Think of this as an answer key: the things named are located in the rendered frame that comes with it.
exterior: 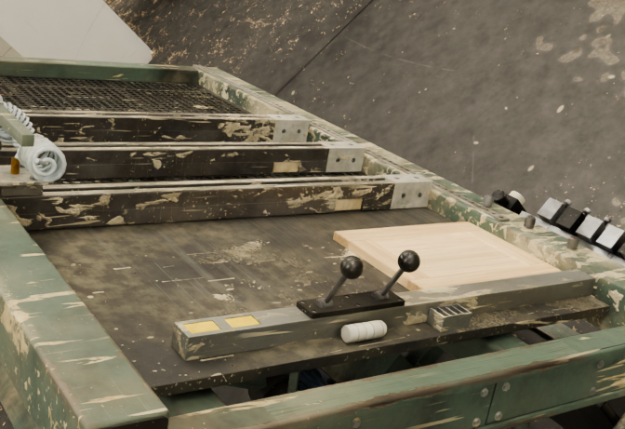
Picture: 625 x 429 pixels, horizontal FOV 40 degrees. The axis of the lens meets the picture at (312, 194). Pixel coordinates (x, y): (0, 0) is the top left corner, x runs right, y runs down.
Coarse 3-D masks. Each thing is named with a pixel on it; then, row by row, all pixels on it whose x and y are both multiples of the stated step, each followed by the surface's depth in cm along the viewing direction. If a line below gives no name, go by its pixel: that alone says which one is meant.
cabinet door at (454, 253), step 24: (336, 240) 187; (360, 240) 184; (384, 240) 188; (408, 240) 191; (432, 240) 193; (456, 240) 196; (480, 240) 199; (384, 264) 174; (432, 264) 179; (456, 264) 181; (480, 264) 183; (504, 264) 186; (528, 264) 188; (408, 288) 168
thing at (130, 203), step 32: (32, 128) 160; (0, 192) 159; (32, 192) 162; (64, 192) 167; (96, 192) 170; (128, 192) 173; (160, 192) 177; (192, 192) 181; (224, 192) 185; (256, 192) 190; (288, 192) 195; (320, 192) 200; (352, 192) 206; (384, 192) 212; (416, 192) 218; (32, 224) 164; (64, 224) 167; (96, 224) 171
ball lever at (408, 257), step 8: (400, 256) 142; (408, 256) 141; (416, 256) 142; (400, 264) 142; (408, 264) 141; (416, 264) 141; (400, 272) 144; (408, 272) 142; (392, 280) 146; (384, 288) 148; (376, 296) 148; (384, 296) 149
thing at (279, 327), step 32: (448, 288) 161; (480, 288) 164; (512, 288) 167; (544, 288) 172; (576, 288) 178; (192, 320) 131; (224, 320) 133; (288, 320) 137; (320, 320) 140; (352, 320) 144; (384, 320) 149; (416, 320) 153; (192, 352) 127; (224, 352) 131
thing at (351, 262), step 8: (352, 256) 135; (344, 264) 135; (352, 264) 134; (360, 264) 135; (344, 272) 135; (352, 272) 134; (360, 272) 135; (344, 280) 138; (336, 288) 139; (328, 296) 141; (320, 304) 141; (328, 304) 142
